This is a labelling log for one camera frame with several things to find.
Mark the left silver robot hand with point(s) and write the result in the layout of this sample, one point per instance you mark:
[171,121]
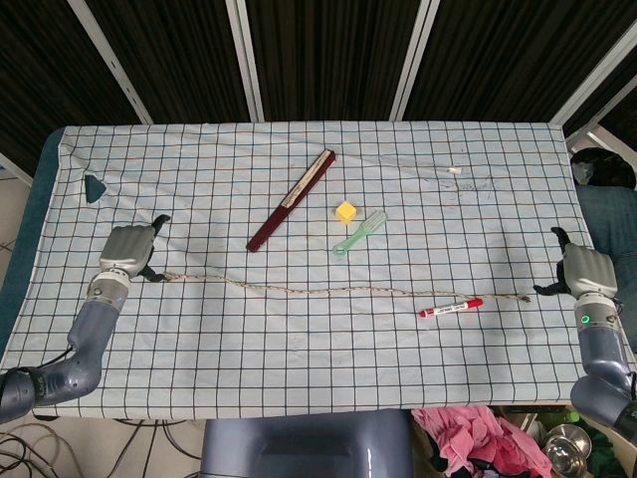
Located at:
[124,249]

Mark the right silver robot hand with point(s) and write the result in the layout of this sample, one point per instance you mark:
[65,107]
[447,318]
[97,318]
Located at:
[589,271]

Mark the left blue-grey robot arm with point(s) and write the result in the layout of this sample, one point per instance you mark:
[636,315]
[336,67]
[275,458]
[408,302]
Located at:
[87,338]

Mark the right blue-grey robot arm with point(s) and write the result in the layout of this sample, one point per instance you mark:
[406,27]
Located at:
[604,358]

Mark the blue denim cloth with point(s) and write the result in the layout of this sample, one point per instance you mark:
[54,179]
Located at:
[612,219]

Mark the teal table underlay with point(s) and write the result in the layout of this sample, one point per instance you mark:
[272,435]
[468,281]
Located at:
[30,214]

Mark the black bag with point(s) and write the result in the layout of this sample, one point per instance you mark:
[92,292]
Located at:
[602,167]

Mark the red and white marker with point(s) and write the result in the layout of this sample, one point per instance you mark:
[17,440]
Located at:
[450,309]

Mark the clear tube with white cap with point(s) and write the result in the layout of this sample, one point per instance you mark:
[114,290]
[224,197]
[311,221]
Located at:
[455,170]

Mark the dark red folded fan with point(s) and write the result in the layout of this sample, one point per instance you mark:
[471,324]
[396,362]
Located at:
[291,201]

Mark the steel bowl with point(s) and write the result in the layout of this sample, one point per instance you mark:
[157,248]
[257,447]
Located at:
[567,445]

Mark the green cloth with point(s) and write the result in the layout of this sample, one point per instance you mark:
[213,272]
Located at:
[609,453]

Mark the pink cloth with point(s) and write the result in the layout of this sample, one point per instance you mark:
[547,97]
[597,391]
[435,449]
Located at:
[478,443]

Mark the checkered light blue tablecloth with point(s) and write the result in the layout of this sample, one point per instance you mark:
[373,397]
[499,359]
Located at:
[318,348]

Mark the yellow cube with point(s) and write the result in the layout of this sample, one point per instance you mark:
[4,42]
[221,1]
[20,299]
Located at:
[346,212]

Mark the blue-grey robot torso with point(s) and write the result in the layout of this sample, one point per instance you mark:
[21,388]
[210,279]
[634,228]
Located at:
[308,443]

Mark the white frame bar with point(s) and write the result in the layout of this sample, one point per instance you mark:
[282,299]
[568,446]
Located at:
[599,137]
[15,169]

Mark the white frame post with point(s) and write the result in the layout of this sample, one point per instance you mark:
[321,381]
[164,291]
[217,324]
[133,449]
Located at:
[413,60]
[246,60]
[592,70]
[112,65]

